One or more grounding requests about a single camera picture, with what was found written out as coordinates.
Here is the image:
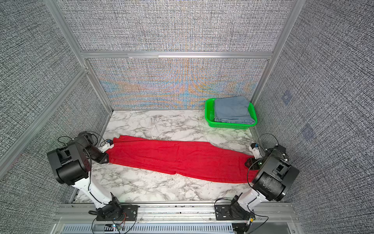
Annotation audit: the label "folded grey-blue cloth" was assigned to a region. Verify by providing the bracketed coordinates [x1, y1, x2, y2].
[214, 96, 255, 125]

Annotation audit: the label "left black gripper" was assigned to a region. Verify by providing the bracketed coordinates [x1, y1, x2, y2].
[83, 146, 109, 164]

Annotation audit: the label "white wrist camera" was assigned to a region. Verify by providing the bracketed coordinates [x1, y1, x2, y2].
[249, 142, 264, 160]
[99, 139, 114, 153]

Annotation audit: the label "aluminium front rail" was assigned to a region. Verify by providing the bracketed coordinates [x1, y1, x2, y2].
[52, 201, 300, 224]

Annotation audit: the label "aluminium cage frame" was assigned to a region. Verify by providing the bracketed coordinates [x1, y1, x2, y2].
[1, 1, 303, 233]

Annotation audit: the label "white slotted cable duct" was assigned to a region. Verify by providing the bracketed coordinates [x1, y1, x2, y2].
[61, 223, 234, 234]

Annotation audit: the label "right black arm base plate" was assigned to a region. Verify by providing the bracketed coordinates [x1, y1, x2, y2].
[214, 204, 253, 221]

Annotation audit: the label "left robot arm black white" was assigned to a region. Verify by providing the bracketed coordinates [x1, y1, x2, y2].
[47, 132, 124, 221]

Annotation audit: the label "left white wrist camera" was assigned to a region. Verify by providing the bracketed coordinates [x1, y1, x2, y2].
[99, 139, 114, 153]

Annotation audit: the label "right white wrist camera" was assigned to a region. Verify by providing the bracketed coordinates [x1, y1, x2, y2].
[249, 142, 264, 160]

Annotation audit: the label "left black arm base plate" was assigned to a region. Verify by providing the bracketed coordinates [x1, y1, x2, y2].
[96, 204, 139, 221]

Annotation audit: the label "green plastic basket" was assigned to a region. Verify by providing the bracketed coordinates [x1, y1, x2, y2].
[205, 98, 258, 130]

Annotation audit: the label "red long pants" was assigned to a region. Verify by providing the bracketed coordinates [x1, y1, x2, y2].
[107, 136, 257, 184]

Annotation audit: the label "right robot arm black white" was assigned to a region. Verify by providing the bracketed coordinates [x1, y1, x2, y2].
[228, 144, 300, 220]

